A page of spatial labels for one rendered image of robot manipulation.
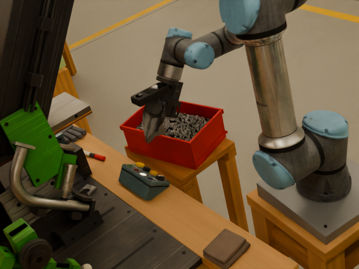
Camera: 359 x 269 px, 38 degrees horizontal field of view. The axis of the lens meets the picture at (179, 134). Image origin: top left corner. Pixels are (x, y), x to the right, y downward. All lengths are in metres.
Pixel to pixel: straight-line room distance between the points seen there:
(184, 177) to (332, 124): 0.60
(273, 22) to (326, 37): 3.15
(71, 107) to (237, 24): 0.71
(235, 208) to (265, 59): 0.97
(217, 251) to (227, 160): 0.63
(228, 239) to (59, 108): 0.70
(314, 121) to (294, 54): 2.74
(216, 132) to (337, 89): 1.87
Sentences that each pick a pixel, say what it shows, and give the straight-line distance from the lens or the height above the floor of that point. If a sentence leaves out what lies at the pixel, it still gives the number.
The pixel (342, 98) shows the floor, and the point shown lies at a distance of 3.54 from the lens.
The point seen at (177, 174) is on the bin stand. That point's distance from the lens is 1.80.
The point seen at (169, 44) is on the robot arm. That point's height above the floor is 1.26.
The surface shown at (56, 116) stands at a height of 1.13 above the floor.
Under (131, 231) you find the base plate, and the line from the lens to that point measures 1.50.
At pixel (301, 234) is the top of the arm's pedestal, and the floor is 0.85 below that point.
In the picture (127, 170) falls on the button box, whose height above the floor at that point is 0.95.
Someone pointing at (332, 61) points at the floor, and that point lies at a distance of 3.96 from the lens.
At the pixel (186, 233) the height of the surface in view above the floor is 0.90.
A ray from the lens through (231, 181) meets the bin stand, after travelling 1.97.
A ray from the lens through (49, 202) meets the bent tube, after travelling 1.49.
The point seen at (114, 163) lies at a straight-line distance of 1.77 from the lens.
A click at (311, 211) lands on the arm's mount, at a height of 0.89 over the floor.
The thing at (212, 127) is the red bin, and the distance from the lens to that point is 1.84.
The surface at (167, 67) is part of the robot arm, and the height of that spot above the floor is 1.20.
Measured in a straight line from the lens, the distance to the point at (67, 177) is 1.49.
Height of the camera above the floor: 1.92
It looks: 34 degrees down
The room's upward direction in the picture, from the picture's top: 14 degrees counter-clockwise
